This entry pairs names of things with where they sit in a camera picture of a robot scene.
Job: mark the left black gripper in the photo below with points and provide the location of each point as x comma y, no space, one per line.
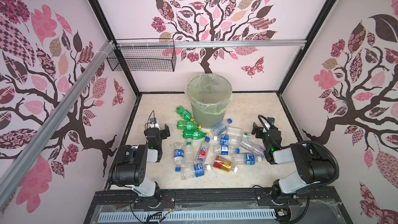
163,132

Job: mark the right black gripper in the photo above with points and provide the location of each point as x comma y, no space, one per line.
259,131

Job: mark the long clear bottle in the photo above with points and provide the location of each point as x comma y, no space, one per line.
252,147

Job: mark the clear bottle blue label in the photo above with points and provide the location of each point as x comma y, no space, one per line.
224,139
178,156
225,150
194,171
247,159

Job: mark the green bottle bin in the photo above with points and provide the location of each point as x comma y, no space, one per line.
185,114

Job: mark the clear bottle blue cap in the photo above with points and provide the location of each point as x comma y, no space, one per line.
221,127

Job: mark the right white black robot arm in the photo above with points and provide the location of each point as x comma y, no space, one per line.
315,165

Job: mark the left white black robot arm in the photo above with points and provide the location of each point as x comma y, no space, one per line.
129,165

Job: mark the mesh bin with green liner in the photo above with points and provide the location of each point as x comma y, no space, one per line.
209,95

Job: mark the clear bottle green cap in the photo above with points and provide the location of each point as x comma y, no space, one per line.
188,153

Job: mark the Fiji bottle pink flower label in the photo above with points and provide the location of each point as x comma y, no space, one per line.
203,151

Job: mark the clear bottle blue label bottom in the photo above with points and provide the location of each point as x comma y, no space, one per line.
194,171

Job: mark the amber tea bottle red label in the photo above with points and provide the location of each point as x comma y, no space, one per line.
223,164

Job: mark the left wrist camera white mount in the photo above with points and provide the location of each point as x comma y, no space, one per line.
153,122

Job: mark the black wire wall basket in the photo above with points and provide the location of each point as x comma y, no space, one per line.
143,55

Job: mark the white slotted cable duct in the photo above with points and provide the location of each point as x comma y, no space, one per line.
192,216

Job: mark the aluminium rail back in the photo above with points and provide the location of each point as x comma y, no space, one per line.
215,44

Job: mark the aluminium rail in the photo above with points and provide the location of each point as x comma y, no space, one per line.
20,167
215,44

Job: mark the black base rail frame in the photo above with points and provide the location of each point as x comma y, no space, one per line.
319,206

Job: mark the aluminium rail left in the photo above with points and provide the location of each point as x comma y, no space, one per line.
20,167

